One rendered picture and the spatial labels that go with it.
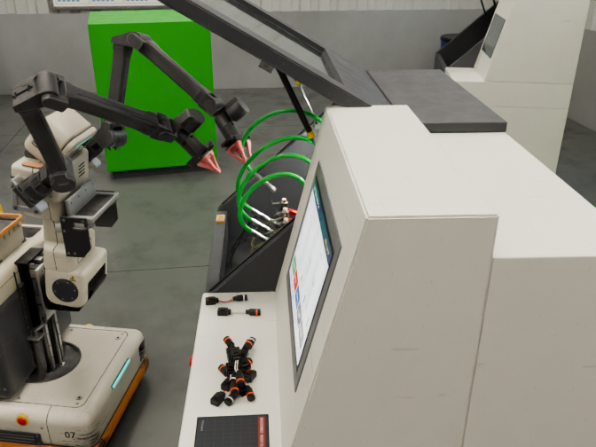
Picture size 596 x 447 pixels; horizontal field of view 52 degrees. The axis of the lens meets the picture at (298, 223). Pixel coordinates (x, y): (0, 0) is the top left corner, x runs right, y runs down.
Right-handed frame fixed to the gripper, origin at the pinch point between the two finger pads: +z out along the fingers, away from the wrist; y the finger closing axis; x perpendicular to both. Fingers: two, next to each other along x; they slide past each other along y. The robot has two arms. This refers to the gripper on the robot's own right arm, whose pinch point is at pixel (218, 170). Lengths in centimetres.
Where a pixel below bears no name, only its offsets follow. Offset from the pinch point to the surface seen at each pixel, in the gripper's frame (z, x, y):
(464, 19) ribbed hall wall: 108, 724, 48
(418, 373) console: 50, -91, 48
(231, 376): 35, -74, 3
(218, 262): 21.6, -11.7, -18.7
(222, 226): 16.4, 14.9, -24.0
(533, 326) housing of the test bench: 57, -86, 69
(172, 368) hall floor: 55, 41, -119
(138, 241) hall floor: 1, 164, -173
